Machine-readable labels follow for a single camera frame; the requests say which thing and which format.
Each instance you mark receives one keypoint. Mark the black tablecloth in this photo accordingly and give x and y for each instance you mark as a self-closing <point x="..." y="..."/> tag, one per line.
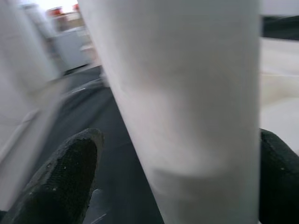
<point x="112" y="140"/>

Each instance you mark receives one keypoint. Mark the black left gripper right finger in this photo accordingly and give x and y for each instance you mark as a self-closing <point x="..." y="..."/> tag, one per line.
<point x="280" y="182"/>

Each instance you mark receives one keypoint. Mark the white plastic table top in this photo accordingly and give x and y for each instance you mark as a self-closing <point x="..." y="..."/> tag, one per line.
<point x="280" y="93"/>

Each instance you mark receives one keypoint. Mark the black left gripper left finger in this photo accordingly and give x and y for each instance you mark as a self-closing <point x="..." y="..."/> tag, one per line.
<point x="60" y="182"/>

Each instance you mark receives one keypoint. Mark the white plastic table leg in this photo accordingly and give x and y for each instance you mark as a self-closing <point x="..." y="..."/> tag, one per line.
<point x="187" y="105"/>
<point x="21" y="46"/>

